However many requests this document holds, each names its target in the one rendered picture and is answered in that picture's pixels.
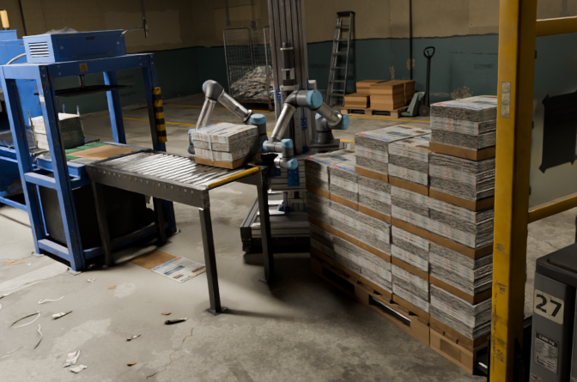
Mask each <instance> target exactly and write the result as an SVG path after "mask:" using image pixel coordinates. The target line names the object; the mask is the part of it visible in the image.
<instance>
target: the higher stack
mask: <svg viewBox="0 0 577 382"><path fill-rule="evenodd" d="M429 109H430V119H431V120H430V124H431V128H430V129H431V134H430V135H431V140H430V142H435V143H439V144H444V145H448V146H453V147H457V148H462V149H470V150H475V151H478V150H482V149H488V148H493V147H496V120H497V96H491V95H482V96H475V97H470V98H465V99H462V100H460V99H456V100H451V101H445V102H440V103H435V104H432V105H430V108H429ZM429 155H430V157H429V158H430V164H429V168H430V173H429V175H431V176H430V178H431V180H430V181H431V182H430V183H431V186H430V189H433V190H437V191H441V192H444V193H447V194H450V195H453V196H455V197H461V198H464V199H467V200H470V201H473V202H478V201H481V200H484V199H487V198H490V197H494V196H495V156H492V157H489V158H485V159H482V160H479V161H474V160H471V159H466V158H462V157H458V156H454V155H447V154H442V153H438V152H432V153H429ZM429 201H430V205H429V206H430V207H429V208H430V215H431V216H430V220H429V228H430V229H429V231H430V233H432V234H435V235H438V236H440V237H442V238H444V239H447V240H451V241H452V242H455V243H457V244H460V245H462V246H465V247H468V248H470V249H472V250H474V251H475V250H477V249H480V248H482V247H485V246H488V245H491V244H493V243H494V218H495V206H494V205H493V206H490V207H488V208H485V209H480V210H477V211H474V210H471V209H467V208H464V207H460V206H458V205H455V204H452V203H448V202H444V201H441V200H439V199H436V198H433V197H431V198H430V199H429ZM429 244H430V253H429V256H430V258H429V259H430V260H429V262H430V263H431V268H430V269H431V273H430V275H431V276H434V277H436V278H438V279H440V280H442V281H443V282H446V283H448V284H450V285H452V286H454V287H455V288H458V289H460V290H462V291H464V292H466V293H467V294H471V295H473V300H474V295H477V294H480V293H482V292H485V291H487V290H489V289H492V285H493V252H491V253H489V254H486V255H484V256H481V257H480V258H475V259H474V258H470V257H468V256H465V255H464V254H461V253H459V252H456V251H454V250H451V249H449V248H447V247H444V246H441V245H439V244H436V243H434V242H433V241H431V242H430V243H429ZM430 286H431V287H430V290H431V291H430V292H431V304H430V309H429V311H430V315H431V317H433V318H435V319H437V320H439V321H440V322H441V323H443V324H446V325H447V326H449V327H451V328H453V329H454V330H456V331H457V332H459V333H461V334H463V335H464V336H466V337H468V338H470V339H471V340H475V339H477V338H479V337H481V336H483V335H485V334H487V333H489V332H491V318H492V296H491V297H489V298H488V299H485V300H482V301H479V302H477V303H476V304H471V303H470V302H468V301H466V300H463V299H461V298H459V297H458V296H457V295H455V294H452V293H450V292H448V291H446V290H445V289H443V288H440V287H438V286H436V285H434V284H431V285H430ZM430 348H431V349H433V350H435V351H436V352H438V353H439V354H441V355H443V356H445V357H446V358H447V359H448V360H450V361H452V362H453V363H455V364H457V365H458V366H460V367H462V368H463V369H464V370H465V371H467V372H469V373H471V374H474V373H476V372H477V370H476V359H477V351H478V350H480V349H482V350H484V351H485V352H487V353H488V341H487V342H485V343H482V344H480V345H478V346H476V347H475V348H472V347H470V346H469V345H467V344H465V343H463V342H461V341H459V340H458V339H457V338H455V337H453V336H451V335H449V334H448V333H446V332H444V331H443V330H441V329H440V328H438V327H436V326H434V325H433V324H430Z"/></svg>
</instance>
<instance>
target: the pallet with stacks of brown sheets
mask: <svg viewBox="0 0 577 382"><path fill-rule="evenodd" d="M415 84H416V81H415V80H391V81H388V80H365V81H360V82H356V93H353V94H348V95H345V96H344V106H343V107H341V113H342V114H347V115H350V116H363V117H377V118H401V116H400V112H402V111H406V112H407V110H408V108H409V105H410V103H411V101H412V99H413V96H414V94H415V92H416V91H415ZM350 109H351V112H353V111H354V110H365V114H357V113H350ZM374 111H390V113H391V116H386V115H374Z"/></svg>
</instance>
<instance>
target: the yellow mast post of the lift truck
mask: <svg viewBox="0 0 577 382"><path fill-rule="evenodd" d="M537 5H538V0H500V20H499V53H498V86H497V120H496V152H495V218H494V251H493V285H492V318H491V351H490V382H513V368H514V345H515V338H516V337H517V339H518V342H519V345H520V348H521V350H522V348H523V328H524V308H525V268H526V247H527V228H528V207H529V187H530V166H531V127H532V107H533V86H534V66H535V45H536V25H537Z"/></svg>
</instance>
